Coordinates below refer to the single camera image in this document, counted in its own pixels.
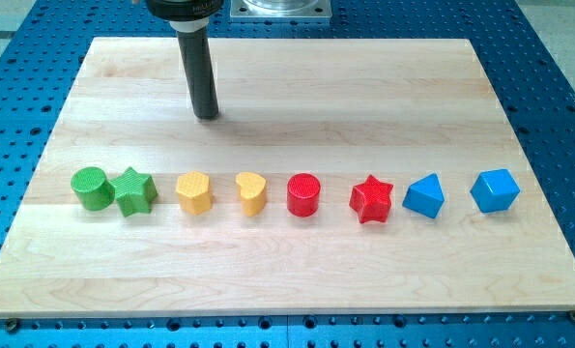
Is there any blue perforated table plate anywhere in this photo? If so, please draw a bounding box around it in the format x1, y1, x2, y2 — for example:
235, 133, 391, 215
0, 1, 575, 347

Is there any yellow hexagon block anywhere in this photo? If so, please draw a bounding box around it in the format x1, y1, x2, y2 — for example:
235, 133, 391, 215
175, 171, 213, 216

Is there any light wooden board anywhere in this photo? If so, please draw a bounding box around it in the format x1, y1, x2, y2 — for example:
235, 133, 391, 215
0, 37, 575, 319

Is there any red cylinder block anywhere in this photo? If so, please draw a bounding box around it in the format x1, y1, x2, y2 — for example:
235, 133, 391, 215
287, 173, 321, 218

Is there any yellow heart block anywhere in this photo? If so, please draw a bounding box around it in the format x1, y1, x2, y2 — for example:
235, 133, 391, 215
235, 172, 267, 217

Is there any red star block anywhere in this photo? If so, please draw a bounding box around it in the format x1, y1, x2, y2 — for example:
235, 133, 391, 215
349, 175, 393, 224

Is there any green star block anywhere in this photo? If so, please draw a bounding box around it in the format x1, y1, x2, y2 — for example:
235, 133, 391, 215
109, 167, 158, 217

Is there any blue triangle block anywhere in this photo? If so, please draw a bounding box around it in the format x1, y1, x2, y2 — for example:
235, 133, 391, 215
402, 173, 446, 219

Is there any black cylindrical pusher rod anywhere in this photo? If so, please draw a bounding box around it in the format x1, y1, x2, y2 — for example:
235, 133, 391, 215
177, 27, 219, 120

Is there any green cylinder block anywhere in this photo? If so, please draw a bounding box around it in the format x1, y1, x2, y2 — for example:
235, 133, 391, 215
71, 166, 114, 211

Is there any blue cube block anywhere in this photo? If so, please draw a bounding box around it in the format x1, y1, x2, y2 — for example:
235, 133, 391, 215
470, 168, 521, 213

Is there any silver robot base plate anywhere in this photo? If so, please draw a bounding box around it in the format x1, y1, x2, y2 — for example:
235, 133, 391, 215
230, 0, 332, 19

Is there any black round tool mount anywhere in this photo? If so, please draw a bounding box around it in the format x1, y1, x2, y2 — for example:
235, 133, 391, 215
145, 0, 224, 33

